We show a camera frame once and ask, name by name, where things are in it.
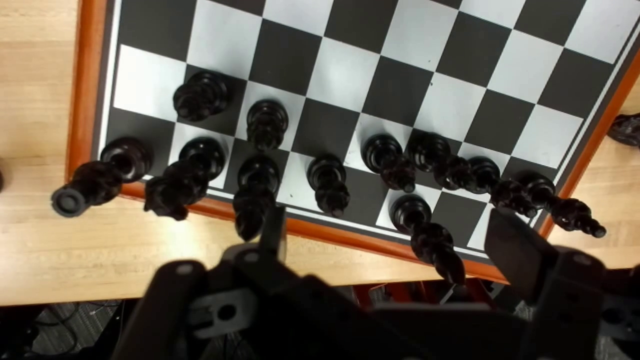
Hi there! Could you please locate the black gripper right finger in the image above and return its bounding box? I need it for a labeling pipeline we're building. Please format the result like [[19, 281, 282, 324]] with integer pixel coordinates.
[[485, 205, 606, 315]]

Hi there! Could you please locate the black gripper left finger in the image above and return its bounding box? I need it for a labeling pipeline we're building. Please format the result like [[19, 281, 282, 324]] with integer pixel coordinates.
[[223, 201, 316, 292]]

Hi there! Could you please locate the tall black chess piece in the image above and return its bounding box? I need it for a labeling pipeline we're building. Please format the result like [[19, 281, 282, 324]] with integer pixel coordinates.
[[389, 192, 468, 285]]

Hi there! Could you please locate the wooden framed chessboard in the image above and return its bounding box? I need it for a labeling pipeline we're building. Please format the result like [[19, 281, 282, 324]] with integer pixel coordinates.
[[66, 0, 640, 285]]

